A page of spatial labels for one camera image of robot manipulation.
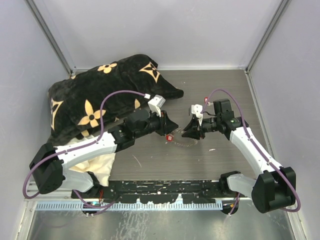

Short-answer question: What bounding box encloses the left aluminium frame post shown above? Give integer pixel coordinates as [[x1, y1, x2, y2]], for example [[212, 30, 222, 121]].
[[25, 0, 77, 76]]

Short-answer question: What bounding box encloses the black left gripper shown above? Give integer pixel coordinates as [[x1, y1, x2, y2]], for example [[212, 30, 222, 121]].
[[134, 107, 179, 140]]

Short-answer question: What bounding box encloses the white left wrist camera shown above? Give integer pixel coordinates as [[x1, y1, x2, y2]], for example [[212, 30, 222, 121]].
[[147, 95, 166, 117]]

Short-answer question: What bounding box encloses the right aluminium frame post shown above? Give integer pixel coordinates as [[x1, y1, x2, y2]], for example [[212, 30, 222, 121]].
[[244, 0, 291, 74]]

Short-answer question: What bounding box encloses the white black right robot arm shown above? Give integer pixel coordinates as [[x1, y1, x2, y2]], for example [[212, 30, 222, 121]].
[[182, 99, 298, 213]]

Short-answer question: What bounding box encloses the black floral plush blanket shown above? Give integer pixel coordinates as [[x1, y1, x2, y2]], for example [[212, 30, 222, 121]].
[[48, 54, 184, 146]]

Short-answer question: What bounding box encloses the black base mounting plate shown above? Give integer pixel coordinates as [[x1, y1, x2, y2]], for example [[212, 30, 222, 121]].
[[80, 180, 237, 204]]

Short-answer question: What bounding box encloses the blue slotted cable duct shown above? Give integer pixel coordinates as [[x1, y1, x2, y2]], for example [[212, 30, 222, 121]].
[[35, 199, 223, 211]]

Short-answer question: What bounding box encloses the cream white cloth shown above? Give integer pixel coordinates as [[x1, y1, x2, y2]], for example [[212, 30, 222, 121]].
[[62, 134, 117, 187]]

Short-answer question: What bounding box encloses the aluminium frame post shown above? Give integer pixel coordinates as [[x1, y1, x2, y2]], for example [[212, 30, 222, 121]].
[[244, 0, 291, 74], [25, 0, 77, 76]]

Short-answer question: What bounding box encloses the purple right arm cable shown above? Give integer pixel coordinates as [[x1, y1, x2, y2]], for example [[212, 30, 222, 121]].
[[202, 88, 301, 213]]

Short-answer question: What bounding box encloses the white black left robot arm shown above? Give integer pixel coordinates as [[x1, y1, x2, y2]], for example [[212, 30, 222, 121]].
[[29, 109, 179, 198]]

